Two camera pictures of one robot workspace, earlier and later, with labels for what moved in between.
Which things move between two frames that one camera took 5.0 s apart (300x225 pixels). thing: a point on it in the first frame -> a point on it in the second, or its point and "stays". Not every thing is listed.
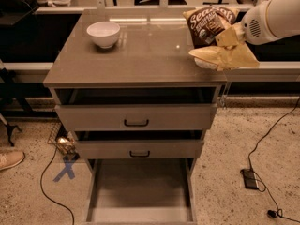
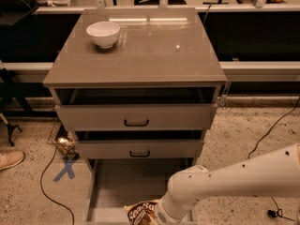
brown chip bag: (205, 22) -> (142, 213)
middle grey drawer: (140, 144) stays
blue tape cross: (67, 169) stays
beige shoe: (9, 157) stays
